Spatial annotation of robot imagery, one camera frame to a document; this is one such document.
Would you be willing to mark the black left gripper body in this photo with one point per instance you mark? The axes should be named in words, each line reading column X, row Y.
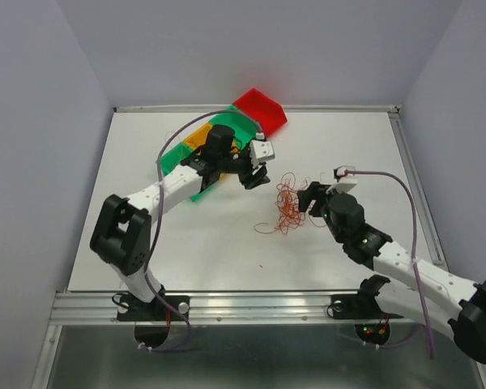
column 244, row 168

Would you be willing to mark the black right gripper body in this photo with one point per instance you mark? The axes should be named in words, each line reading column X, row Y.
column 318, row 207

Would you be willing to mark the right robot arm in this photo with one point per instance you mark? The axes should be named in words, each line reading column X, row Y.
column 402, row 285

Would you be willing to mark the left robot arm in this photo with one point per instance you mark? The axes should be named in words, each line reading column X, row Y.
column 125, row 226

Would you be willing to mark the green plastic bin near red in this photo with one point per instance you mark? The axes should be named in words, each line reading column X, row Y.
column 243, row 128

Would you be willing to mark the yellow plastic bin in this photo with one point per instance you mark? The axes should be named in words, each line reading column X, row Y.
column 196, row 135

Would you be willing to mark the green plastic bin front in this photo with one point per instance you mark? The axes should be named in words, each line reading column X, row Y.
column 171, row 159

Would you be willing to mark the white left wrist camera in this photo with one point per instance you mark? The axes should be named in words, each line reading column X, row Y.
column 261, row 150

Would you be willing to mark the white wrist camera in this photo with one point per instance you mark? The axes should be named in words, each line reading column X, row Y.
column 261, row 150
column 345, row 180

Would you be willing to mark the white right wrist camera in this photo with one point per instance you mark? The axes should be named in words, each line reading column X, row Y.
column 345, row 180

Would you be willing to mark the aluminium right side rail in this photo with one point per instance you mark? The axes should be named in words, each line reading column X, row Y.
column 429, row 231

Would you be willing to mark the aluminium rail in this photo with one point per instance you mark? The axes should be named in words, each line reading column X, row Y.
column 429, row 231
column 210, row 309
column 286, row 108

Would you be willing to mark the aluminium back rail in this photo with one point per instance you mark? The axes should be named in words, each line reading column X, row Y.
column 286, row 108

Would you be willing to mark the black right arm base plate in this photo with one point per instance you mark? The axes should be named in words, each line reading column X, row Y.
column 354, row 306

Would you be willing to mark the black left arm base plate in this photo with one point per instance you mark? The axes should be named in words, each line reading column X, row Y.
column 131, row 309

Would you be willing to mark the aluminium front rail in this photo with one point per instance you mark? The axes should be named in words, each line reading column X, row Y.
column 210, row 309

